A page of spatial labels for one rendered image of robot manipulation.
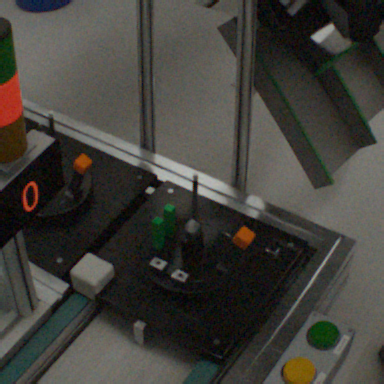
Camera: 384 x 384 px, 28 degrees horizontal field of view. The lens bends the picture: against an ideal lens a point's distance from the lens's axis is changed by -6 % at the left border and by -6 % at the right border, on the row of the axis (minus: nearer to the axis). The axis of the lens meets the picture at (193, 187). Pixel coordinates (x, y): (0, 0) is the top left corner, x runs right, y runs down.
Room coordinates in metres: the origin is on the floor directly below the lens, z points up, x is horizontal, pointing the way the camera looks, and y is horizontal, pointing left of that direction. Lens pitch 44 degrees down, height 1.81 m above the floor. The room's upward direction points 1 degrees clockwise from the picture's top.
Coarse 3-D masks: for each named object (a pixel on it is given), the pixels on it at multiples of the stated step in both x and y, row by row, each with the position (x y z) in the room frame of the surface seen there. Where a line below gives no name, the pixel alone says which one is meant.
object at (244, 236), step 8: (224, 232) 0.70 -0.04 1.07; (232, 232) 0.70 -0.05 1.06; (240, 232) 0.69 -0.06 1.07; (248, 232) 0.69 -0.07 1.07; (232, 240) 0.69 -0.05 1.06; (240, 240) 0.68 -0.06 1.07; (248, 240) 0.68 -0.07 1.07; (232, 248) 0.69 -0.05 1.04; (240, 248) 0.68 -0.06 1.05; (232, 256) 0.69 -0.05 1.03; (224, 264) 0.70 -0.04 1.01
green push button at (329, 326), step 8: (312, 328) 0.61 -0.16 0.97; (320, 328) 0.61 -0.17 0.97; (328, 328) 0.61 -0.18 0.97; (336, 328) 0.61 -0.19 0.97; (312, 336) 0.60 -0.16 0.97; (320, 336) 0.60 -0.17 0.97; (328, 336) 0.60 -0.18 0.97; (336, 336) 0.60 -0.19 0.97; (320, 344) 0.59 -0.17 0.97; (328, 344) 0.58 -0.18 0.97
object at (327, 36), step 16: (272, 16) 0.92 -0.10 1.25; (304, 16) 0.97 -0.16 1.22; (320, 16) 0.98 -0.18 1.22; (272, 32) 0.92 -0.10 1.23; (288, 32) 0.90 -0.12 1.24; (304, 32) 0.94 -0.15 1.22; (320, 32) 0.95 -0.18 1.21; (336, 32) 0.96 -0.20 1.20; (288, 48) 0.90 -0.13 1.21; (304, 48) 0.88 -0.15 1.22; (320, 48) 0.92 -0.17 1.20; (336, 48) 0.93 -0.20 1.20; (352, 48) 0.92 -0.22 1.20; (304, 64) 0.88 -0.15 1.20; (320, 64) 0.86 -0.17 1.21
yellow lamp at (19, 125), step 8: (16, 120) 0.62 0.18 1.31; (0, 128) 0.61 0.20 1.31; (8, 128) 0.61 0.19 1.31; (16, 128) 0.62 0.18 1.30; (24, 128) 0.63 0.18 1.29; (0, 136) 0.61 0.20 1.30; (8, 136) 0.61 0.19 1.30; (16, 136) 0.61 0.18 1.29; (24, 136) 0.63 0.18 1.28; (0, 144) 0.61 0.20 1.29; (8, 144) 0.61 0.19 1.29; (16, 144) 0.61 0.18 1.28; (24, 144) 0.62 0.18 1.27; (0, 152) 0.61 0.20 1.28; (8, 152) 0.61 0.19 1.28; (16, 152) 0.61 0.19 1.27; (24, 152) 0.62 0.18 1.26; (0, 160) 0.61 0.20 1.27; (8, 160) 0.61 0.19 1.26
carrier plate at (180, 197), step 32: (160, 192) 0.87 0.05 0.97; (128, 224) 0.80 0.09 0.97; (224, 224) 0.80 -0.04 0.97; (256, 224) 0.80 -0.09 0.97; (96, 256) 0.74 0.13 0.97; (128, 256) 0.74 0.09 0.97; (256, 256) 0.74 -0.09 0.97; (288, 256) 0.74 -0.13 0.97; (128, 288) 0.68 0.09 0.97; (256, 288) 0.68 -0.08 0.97; (160, 320) 0.63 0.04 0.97; (192, 320) 0.63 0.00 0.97; (224, 320) 0.63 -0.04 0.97; (256, 320) 0.64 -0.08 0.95; (192, 352) 0.59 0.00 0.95; (224, 352) 0.58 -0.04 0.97
